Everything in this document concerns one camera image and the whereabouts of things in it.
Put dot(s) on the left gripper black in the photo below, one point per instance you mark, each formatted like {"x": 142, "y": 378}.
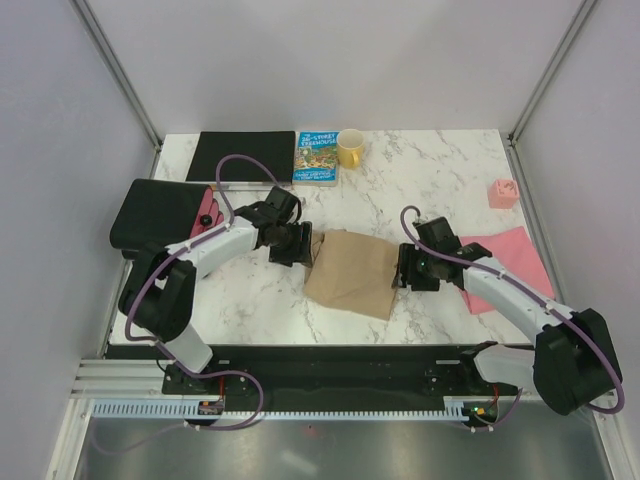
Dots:
{"x": 301, "y": 251}

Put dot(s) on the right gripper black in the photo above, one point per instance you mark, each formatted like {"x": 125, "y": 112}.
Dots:
{"x": 407, "y": 255}

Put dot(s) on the beige t shirt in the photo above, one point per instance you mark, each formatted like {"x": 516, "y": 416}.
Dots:
{"x": 352, "y": 272}

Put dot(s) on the black pink drawer unit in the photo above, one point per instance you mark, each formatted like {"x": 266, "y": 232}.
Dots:
{"x": 163, "y": 212}

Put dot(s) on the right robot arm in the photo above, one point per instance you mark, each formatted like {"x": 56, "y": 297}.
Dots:
{"x": 571, "y": 361}

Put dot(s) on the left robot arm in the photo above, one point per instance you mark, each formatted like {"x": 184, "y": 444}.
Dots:
{"x": 158, "y": 295}

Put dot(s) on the blue treehouse book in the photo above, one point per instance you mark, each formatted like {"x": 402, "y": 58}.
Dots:
{"x": 316, "y": 160}

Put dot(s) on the pink folded t shirt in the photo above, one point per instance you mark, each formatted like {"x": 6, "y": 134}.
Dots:
{"x": 515, "y": 251}

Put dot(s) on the black notebook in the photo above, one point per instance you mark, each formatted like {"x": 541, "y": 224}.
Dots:
{"x": 259, "y": 159}

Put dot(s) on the pink cube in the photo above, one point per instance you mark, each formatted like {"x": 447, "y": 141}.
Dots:
{"x": 503, "y": 194}

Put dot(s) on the yellow mug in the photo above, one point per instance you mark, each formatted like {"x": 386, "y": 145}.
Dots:
{"x": 350, "y": 148}

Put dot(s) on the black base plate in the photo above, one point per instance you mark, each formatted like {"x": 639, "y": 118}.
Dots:
{"x": 337, "y": 378}

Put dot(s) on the white cable duct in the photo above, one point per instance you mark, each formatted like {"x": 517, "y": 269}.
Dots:
{"x": 452, "y": 411}

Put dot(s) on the aluminium front rail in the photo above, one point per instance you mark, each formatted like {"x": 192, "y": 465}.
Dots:
{"x": 125, "y": 374}

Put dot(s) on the right aluminium frame post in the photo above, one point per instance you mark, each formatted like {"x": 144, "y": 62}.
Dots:
{"x": 563, "y": 48}

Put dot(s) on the aluminium frame post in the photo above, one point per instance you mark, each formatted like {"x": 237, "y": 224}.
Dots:
{"x": 563, "y": 48}
{"x": 109, "y": 57}

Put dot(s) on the left aluminium frame post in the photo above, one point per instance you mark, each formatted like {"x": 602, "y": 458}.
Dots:
{"x": 109, "y": 57}

